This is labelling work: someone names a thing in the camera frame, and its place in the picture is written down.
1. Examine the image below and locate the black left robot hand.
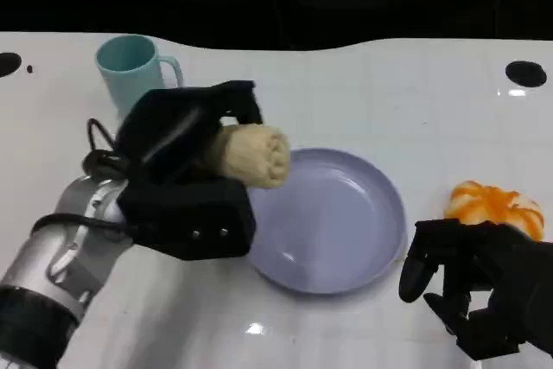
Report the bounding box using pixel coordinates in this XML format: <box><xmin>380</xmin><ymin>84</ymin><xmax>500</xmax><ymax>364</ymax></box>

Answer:
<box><xmin>114</xmin><ymin>80</ymin><xmax>265</xmax><ymax>185</ymax></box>

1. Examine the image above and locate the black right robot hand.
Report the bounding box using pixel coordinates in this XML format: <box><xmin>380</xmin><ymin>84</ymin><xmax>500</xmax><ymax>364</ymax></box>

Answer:
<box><xmin>397</xmin><ymin>218</ymin><xmax>553</xmax><ymax>362</ymax></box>

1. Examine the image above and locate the beige towel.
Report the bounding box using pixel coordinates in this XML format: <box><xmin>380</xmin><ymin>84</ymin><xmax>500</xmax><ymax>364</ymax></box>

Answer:
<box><xmin>189</xmin><ymin>124</ymin><xmax>292</xmax><ymax>191</ymax></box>

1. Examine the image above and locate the pale green mug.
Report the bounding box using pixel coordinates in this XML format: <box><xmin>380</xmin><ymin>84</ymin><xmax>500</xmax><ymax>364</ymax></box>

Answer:
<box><xmin>94</xmin><ymin>34</ymin><xmax>185</xmax><ymax>123</ymax></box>

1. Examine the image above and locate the lilac plate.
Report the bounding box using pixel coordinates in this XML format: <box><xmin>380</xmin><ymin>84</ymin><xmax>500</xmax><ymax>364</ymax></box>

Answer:
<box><xmin>245</xmin><ymin>147</ymin><xmax>409</xmax><ymax>296</ymax></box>

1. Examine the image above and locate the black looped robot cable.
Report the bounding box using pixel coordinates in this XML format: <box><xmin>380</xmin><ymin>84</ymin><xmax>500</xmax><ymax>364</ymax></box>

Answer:
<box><xmin>81</xmin><ymin>118</ymin><xmax>131</xmax><ymax>181</ymax></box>

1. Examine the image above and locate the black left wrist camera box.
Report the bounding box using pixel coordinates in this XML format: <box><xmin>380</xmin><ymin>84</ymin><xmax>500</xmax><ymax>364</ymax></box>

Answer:
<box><xmin>117</xmin><ymin>175</ymin><xmax>257</xmax><ymax>262</ymax></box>

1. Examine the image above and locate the black robot cable across arm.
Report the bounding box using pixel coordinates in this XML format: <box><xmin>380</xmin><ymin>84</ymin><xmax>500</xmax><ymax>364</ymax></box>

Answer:
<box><xmin>31</xmin><ymin>212</ymin><xmax>136</xmax><ymax>237</ymax></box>

